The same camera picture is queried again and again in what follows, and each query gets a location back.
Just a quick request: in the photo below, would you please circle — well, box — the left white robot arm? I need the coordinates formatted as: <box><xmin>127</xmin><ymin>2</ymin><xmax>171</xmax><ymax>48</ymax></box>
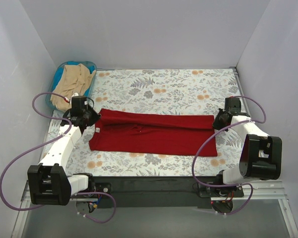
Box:
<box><xmin>27</xmin><ymin>95</ymin><xmax>100</xmax><ymax>205</ymax></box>

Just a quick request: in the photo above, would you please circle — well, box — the beige t shirt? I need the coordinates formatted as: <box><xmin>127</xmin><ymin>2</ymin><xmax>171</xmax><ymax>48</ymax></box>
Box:
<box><xmin>53</xmin><ymin>63</ymin><xmax>96</xmax><ymax>100</ymax></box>

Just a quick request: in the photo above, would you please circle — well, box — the red t shirt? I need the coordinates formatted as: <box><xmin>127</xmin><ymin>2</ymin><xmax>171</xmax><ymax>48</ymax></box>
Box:
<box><xmin>89</xmin><ymin>109</ymin><xmax>215</xmax><ymax>156</ymax></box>

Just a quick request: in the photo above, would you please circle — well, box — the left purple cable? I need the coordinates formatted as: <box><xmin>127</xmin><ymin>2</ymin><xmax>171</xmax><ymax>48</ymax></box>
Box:
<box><xmin>0</xmin><ymin>93</ymin><xmax>117</xmax><ymax>223</ymax></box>

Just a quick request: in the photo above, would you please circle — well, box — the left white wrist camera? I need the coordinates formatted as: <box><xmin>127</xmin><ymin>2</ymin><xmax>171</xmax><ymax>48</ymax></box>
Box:
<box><xmin>71</xmin><ymin>93</ymin><xmax>79</xmax><ymax>99</ymax></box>

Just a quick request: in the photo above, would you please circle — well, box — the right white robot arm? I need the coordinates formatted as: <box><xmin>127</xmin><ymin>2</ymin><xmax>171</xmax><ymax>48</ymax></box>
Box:
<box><xmin>213</xmin><ymin>97</ymin><xmax>282</xmax><ymax>197</ymax></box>

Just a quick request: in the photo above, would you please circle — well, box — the aluminium rail frame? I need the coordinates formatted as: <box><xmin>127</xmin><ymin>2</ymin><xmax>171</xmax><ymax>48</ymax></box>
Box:
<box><xmin>12</xmin><ymin>67</ymin><xmax>298</xmax><ymax>238</ymax></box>

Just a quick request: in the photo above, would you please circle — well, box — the blue plastic basket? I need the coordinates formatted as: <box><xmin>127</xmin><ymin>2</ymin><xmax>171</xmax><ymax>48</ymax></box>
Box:
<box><xmin>45</xmin><ymin>60</ymin><xmax>98</xmax><ymax>115</ymax></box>

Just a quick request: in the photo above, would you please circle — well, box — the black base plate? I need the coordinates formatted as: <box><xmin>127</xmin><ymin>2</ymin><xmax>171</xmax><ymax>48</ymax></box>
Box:
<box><xmin>92</xmin><ymin>176</ymin><xmax>244</xmax><ymax>209</ymax></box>

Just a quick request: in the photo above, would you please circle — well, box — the blue t shirt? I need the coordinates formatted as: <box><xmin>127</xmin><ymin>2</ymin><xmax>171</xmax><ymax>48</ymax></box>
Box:
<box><xmin>53</xmin><ymin>60</ymin><xmax>96</xmax><ymax>100</ymax></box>

